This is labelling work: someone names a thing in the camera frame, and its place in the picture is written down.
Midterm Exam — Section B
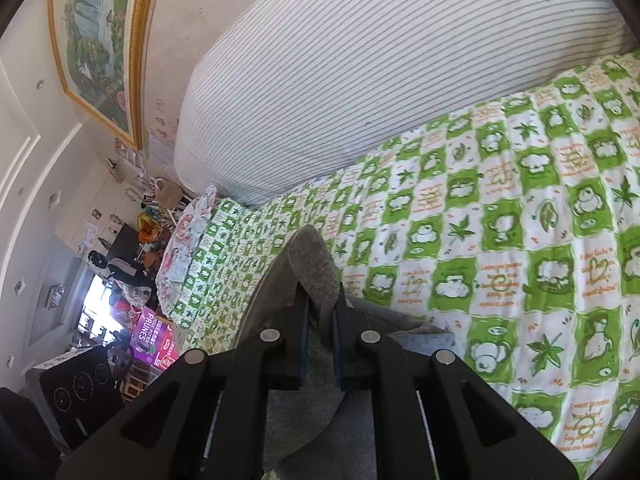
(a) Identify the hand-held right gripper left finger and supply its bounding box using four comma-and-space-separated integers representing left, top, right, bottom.
55, 292, 311, 480

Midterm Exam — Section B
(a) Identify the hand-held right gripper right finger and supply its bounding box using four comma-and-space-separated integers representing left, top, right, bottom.
332, 296, 581, 480

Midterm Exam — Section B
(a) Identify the purple snack packet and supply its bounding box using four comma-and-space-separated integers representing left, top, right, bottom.
129, 307, 176, 372

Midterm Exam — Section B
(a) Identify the floral bed sheet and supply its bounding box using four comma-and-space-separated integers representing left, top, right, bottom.
155, 185, 219, 317

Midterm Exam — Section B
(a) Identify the green patterned blanket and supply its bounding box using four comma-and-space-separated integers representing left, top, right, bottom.
170, 50, 640, 480

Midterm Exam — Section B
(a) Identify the brown paper bag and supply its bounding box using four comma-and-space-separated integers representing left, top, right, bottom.
155, 179, 185, 207

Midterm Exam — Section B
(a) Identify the black induction cooktop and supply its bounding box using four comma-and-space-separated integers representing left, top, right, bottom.
32, 350, 126, 453

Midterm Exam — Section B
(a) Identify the white striped pillow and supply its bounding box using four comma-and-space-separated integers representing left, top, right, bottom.
172, 0, 640, 206

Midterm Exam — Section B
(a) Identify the gold framed landscape painting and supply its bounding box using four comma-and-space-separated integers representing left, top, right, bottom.
47, 0, 166, 151

